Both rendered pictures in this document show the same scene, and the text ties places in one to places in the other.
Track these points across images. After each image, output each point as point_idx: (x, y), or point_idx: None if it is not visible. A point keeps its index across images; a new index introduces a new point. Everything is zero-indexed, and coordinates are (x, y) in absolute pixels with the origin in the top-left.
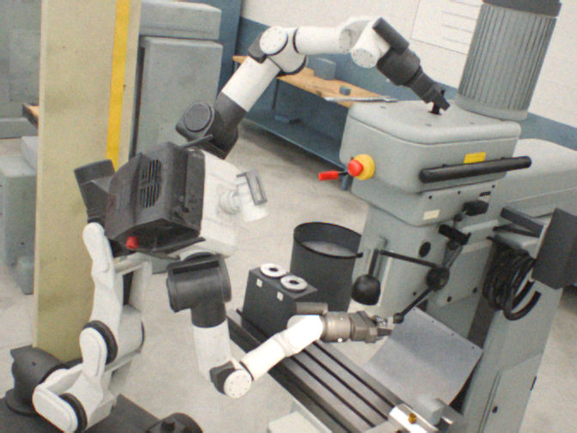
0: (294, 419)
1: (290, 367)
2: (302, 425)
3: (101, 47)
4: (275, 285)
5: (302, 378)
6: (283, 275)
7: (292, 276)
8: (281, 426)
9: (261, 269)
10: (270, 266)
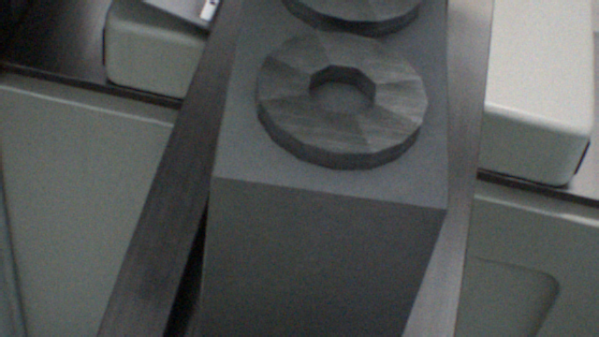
0: (508, 90)
1: (475, 69)
2: (504, 65)
3: None
4: (440, 38)
5: (484, 22)
6: (331, 35)
7: (299, 2)
8: (562, 100)
9: (409, 131)
10: (323, 115)
